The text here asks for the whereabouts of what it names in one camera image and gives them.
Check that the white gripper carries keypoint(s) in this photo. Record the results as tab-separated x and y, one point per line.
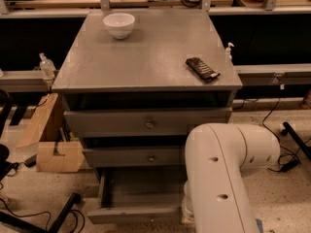
186	202

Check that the grey bottom drawer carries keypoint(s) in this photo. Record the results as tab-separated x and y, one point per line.
139	194

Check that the grey drawer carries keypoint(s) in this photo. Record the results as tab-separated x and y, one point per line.
135	156
139	194
147	122

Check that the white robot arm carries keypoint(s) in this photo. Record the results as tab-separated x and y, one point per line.
217	155

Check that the grey top drawer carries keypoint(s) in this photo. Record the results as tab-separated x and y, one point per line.
147	122

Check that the grey middle drawer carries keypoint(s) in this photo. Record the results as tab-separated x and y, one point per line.
135	156

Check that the grey drawer cabinet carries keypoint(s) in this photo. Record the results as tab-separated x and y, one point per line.
147	70

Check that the black stand leg right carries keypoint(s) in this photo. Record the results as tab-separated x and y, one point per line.
297	139

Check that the black stand leg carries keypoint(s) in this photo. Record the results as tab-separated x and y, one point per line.
15	222
297	139

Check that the dark snack bar wrapper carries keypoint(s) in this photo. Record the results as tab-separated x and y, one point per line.
203	71

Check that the cardboard box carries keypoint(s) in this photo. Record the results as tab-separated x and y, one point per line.
43	133

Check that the white pump bottle right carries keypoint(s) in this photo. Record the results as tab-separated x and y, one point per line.
228	49

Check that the black stand leg left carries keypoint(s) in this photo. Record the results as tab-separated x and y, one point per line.
15	222

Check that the black office chair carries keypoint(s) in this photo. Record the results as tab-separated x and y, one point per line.
6	104

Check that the clear sanitizer bottle left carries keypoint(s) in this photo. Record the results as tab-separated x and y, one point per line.
47	66

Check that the white ceramic bowl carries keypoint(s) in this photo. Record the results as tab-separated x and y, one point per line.
119	25

